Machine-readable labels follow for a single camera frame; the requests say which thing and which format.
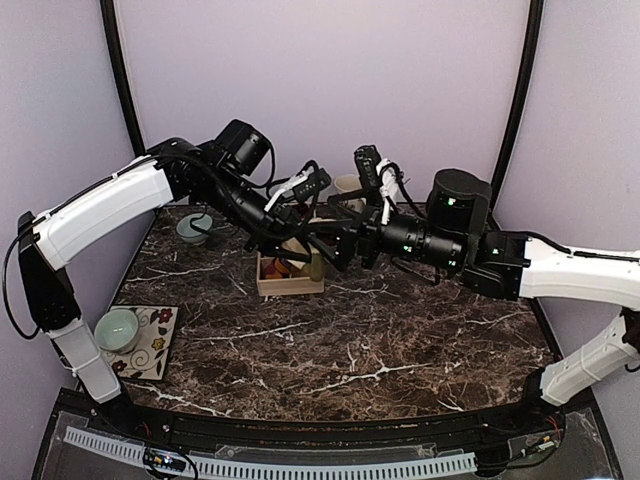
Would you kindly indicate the black corner post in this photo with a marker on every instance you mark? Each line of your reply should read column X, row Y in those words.
column 519, row 98
column 120, row 76

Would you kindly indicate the black right corner post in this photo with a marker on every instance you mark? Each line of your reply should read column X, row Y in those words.
column 519, row 98

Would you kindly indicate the floral patterned tile coaster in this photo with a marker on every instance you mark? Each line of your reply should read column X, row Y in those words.
column 148, row 359

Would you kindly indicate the light blue ceramic bowl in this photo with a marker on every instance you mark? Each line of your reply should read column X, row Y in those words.
column 195, row 228

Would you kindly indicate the seashell coral ceramic mug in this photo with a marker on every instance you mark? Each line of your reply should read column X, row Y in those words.
column 346, row 184

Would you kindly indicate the black front frame rail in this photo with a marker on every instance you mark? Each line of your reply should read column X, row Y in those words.
column 480, row 429

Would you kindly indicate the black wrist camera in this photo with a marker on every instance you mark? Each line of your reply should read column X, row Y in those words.
column 242, row 147
column 458, row 202

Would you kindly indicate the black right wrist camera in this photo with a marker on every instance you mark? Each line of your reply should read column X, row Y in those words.
column 458, row 202

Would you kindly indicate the maroon purple orange striped sock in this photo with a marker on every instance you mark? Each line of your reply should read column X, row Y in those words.
column 275, row 268

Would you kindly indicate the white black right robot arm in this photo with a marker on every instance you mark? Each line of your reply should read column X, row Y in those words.
column 451, row 235

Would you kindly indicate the black left corner post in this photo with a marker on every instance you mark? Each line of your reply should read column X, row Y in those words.
column 120, row 76

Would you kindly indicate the cream olive striped sock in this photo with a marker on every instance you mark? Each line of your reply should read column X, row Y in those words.
column 316, row 263

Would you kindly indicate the wooden compartment organizer box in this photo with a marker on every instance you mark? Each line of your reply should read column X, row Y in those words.
column 298, row 284

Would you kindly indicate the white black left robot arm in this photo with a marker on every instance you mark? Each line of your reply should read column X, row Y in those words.
column 211, row 172

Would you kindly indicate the small green cup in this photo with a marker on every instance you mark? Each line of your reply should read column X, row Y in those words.
column 117, row 331

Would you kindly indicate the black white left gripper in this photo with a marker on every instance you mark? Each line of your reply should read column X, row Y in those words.
column 285, row 220

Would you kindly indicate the white slotted cable duct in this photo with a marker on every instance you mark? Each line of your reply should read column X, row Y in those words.
column 236, row 462

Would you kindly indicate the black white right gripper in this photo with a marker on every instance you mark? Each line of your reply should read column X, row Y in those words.
column 365, row 224

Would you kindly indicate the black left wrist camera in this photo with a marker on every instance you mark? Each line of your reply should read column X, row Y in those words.
column 242, row 147

